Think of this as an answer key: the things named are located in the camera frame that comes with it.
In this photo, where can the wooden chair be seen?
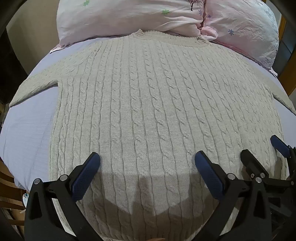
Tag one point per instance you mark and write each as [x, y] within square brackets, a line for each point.
[10, 197]

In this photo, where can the lavender bed sheet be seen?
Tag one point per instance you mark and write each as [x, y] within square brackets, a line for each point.
[27, 125]

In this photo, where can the pink floral pillow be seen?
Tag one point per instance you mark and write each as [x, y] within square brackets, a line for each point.
[120, 16]
[242, 25]

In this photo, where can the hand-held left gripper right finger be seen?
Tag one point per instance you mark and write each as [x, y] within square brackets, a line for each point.
[209, 176]

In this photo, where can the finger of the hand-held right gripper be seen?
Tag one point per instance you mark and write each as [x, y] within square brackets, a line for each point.
[280, 146]
[251, 162]

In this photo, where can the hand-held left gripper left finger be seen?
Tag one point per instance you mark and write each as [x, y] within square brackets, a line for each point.
[86, 176]

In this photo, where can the wooden bed frame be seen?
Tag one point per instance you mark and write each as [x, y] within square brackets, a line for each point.
[286, 60]

